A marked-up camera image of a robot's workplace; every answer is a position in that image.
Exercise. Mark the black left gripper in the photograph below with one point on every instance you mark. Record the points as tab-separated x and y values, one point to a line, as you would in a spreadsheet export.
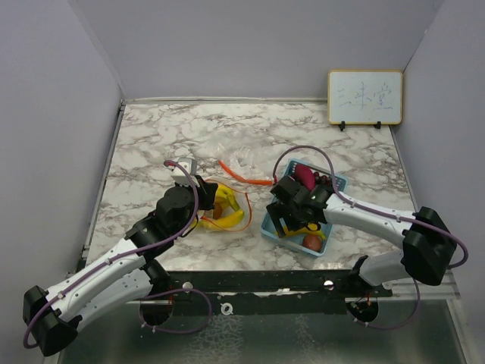
207	192

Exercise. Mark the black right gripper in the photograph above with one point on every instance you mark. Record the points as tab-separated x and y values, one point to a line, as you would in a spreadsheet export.
277	210

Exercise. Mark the yellow banana bunch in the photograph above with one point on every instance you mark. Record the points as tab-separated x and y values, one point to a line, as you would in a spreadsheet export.
227	214
312	230

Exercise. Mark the clear orange zip bag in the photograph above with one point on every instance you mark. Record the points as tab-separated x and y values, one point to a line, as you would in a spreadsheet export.
243	200
245	164

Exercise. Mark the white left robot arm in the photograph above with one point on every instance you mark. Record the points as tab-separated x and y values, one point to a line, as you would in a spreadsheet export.
128	271

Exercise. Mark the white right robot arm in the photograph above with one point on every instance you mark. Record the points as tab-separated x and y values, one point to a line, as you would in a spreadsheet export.
424	245

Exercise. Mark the purple sweet potato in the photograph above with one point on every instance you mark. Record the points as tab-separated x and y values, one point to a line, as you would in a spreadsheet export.
305	176

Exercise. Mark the red brown round fruit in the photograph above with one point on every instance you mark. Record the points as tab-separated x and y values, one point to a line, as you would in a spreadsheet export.
312	242

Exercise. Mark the dark grape bunch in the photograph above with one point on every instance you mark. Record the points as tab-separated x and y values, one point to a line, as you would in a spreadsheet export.
327	180

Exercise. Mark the small framed whiteboard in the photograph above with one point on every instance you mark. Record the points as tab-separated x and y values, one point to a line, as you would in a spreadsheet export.
364	97

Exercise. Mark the black mounting rail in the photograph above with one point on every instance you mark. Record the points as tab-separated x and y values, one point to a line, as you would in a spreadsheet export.
259	293

